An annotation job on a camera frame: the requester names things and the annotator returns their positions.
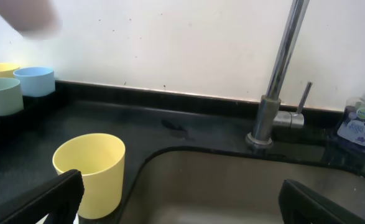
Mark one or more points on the steel tap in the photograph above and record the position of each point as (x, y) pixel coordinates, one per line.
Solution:
(264, 121)

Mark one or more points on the green cup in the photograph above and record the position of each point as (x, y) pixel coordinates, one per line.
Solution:
(2, 101)

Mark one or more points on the blue cup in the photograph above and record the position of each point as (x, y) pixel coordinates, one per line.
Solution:
(36, 82)

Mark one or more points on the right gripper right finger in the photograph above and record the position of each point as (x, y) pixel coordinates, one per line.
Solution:
(306, 205)

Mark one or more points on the steel sink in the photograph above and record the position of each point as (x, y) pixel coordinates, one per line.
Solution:
(216, 186)

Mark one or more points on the blue soap bottle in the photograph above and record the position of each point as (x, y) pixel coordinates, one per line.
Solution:
(356, 137)

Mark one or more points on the pink cup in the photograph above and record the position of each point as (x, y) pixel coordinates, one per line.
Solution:
(26, 15)

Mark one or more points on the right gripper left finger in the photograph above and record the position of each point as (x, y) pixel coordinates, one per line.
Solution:
(45, 196)

